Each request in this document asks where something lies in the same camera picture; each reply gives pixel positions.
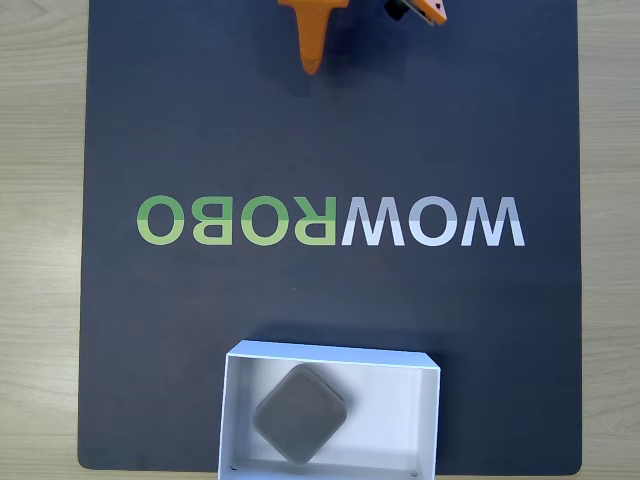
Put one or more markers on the orange-mounted camera module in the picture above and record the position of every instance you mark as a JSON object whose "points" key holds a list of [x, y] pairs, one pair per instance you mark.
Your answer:
{"points": [[427, 9]]}

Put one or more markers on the dark mat with WOWROBO print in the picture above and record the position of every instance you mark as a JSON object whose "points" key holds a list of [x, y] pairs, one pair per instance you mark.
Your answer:
{"points": [[150, 325]]}

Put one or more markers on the grey square usb hub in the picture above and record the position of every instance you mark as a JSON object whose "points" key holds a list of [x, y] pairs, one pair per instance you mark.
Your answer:
{"points": [[300, 415]]}

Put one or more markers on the white cardboard box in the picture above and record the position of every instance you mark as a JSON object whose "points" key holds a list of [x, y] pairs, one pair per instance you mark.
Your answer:
{"points": [[390, 415]]}

